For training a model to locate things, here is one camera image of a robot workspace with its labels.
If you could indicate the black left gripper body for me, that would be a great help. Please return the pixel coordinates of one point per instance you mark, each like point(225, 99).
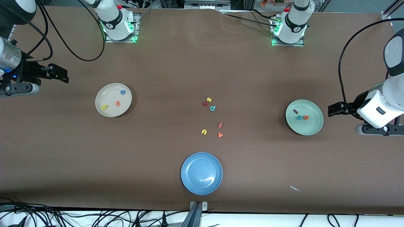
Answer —
point(356, 104)

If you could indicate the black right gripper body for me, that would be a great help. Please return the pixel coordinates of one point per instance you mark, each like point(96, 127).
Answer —
point(29, 71)

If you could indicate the yellow foam letter h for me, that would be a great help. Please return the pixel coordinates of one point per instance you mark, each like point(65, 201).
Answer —
point(104, 107)

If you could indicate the green round plate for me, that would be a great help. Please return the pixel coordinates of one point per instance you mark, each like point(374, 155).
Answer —
point(311, 126)

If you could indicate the beige round plate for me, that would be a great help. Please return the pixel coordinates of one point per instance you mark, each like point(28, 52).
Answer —
point(110, 96)

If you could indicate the brown paper table cover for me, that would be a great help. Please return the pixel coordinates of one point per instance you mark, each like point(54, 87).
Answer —
point(63, 151)

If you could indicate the white paper scrap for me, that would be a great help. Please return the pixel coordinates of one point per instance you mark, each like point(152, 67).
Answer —
point(294, 188)

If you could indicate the blue round plate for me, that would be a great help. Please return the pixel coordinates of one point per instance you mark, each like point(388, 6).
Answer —
point(201, 173)

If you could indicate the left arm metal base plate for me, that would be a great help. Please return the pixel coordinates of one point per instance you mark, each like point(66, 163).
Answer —
point(300, 44)

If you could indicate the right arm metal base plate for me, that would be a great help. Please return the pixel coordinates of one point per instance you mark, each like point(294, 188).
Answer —
point(136, 31)

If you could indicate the grey metal frame equipment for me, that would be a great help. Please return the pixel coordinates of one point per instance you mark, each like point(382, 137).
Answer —
point(206, 4)

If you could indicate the silver metal edge bracket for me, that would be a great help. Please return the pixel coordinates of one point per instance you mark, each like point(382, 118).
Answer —
point(203, 205)

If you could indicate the dark grey camera pole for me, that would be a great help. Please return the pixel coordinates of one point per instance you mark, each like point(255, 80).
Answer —
point(192, 217)

